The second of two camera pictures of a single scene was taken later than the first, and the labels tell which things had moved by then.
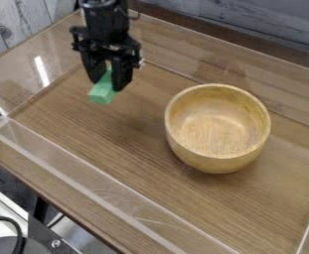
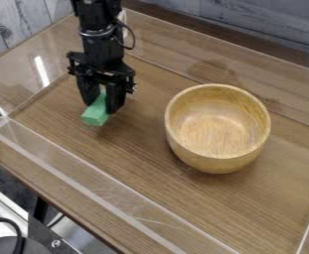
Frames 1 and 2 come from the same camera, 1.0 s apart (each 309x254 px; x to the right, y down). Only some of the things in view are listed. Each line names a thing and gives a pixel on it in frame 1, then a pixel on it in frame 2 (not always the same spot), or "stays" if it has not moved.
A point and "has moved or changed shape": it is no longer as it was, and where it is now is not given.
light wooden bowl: (218, 125) stays
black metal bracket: (41, 232) stays
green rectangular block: (101, 91) has moved or changed shape
